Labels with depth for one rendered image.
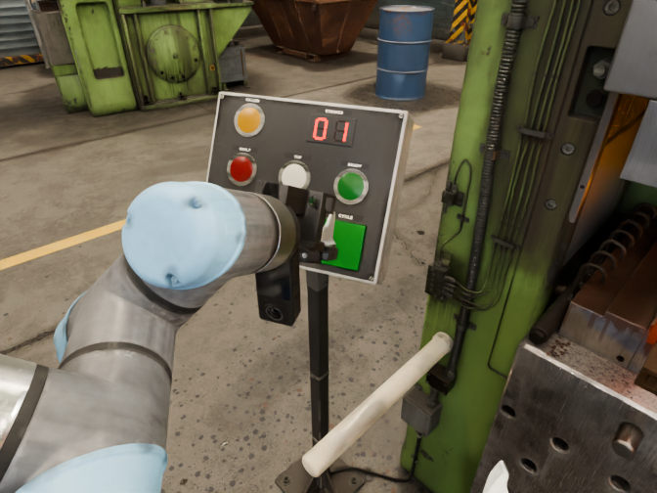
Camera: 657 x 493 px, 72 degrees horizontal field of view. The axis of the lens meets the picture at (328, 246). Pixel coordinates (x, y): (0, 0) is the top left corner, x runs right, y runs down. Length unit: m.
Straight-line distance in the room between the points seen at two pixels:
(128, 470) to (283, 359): 1.65
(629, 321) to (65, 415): 0.66
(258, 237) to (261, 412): 1.44
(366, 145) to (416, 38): 4.45
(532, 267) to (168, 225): 0.73
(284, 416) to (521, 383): 1.10
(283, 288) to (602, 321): 0.46
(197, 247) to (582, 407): 0.62
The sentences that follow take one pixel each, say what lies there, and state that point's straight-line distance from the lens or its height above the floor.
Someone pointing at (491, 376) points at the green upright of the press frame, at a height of 0.60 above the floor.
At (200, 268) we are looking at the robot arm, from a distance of 0.31.
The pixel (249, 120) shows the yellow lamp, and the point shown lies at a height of 1.16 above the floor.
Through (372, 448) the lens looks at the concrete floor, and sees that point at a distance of 1.67.
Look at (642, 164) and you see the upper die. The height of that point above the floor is 1.20.
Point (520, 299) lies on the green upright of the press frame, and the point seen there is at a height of 0.83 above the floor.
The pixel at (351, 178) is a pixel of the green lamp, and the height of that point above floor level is 1.10.
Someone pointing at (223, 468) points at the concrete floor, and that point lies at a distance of 1.67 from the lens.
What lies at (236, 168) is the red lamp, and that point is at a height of 1.09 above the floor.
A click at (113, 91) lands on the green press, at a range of 5.20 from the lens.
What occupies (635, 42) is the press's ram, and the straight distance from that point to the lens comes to 0.63.
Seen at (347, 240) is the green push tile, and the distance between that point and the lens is 0.73.
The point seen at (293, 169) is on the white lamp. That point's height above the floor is 1.10.
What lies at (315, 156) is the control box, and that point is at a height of 1.12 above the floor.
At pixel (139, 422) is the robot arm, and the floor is 1.18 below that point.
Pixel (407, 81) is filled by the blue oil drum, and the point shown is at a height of 0.21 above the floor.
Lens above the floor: 1.41
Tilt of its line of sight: 34 degrees down
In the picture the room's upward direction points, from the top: straight up
